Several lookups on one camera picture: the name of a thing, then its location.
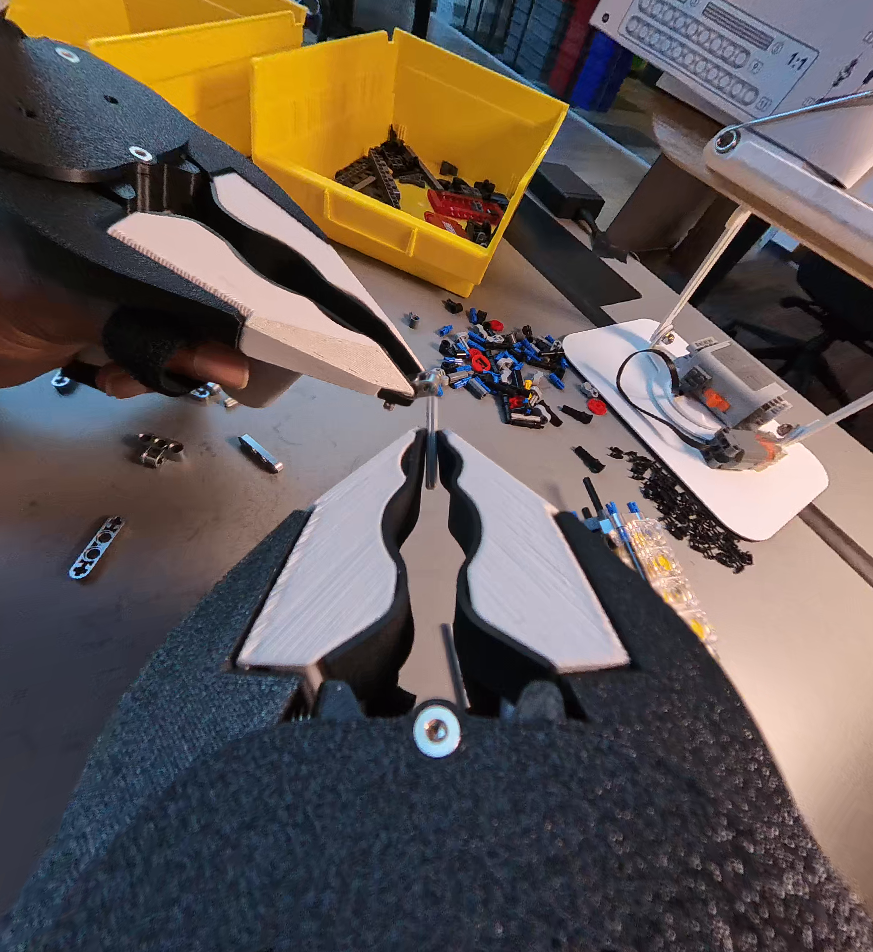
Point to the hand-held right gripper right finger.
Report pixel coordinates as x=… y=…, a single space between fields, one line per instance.
x=548 y=595

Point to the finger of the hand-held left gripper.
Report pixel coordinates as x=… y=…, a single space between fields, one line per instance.
x=206 y=260
x=295 y=230

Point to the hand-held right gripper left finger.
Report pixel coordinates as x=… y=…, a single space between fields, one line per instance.
x=317 y=595

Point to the yellow bin with red panels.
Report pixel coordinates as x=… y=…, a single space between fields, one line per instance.
x=317 y=111

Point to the dark grey connector piece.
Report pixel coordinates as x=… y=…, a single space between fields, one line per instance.
x=430 y=383

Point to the grey desk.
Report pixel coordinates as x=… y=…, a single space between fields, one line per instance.
x=109 y=669

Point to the person's left hand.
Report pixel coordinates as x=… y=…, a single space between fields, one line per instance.
x=20 y=327

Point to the heap of dark building pieces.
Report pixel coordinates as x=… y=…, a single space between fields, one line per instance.
x=392 y=171

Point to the transparent engine block assembly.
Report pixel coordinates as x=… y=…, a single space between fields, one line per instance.
x=660 y=550

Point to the printed red transparent panel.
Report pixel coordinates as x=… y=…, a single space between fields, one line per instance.
x=448 y=224

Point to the pile of small black pins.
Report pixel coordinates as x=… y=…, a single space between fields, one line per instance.
x=689 y=513

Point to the scattered chrome beams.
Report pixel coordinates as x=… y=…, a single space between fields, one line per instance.
x=98 y=547

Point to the pile of small coloured connectors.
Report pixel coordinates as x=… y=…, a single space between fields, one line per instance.
x=503 y=364

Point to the wooden book stand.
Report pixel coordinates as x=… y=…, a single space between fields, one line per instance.
x=764 y=491

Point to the grey motor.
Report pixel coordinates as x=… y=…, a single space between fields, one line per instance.
x=741 y=450

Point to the black power adapter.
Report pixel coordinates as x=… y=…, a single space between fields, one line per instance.
x=567 y=186

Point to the grey battery box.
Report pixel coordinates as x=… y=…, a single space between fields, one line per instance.
x=741 y=379

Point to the stack of grey crates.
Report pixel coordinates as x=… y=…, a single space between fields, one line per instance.
x=511 y=30

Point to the stack of red crates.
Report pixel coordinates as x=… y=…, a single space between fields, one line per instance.
x=567 y=44

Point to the blue crate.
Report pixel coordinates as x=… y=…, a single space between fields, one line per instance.
x=611 y=67

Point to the black office chair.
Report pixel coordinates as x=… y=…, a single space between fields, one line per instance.
x=853 y=312

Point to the instruction booklet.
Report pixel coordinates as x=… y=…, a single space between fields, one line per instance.
x=779 y=44

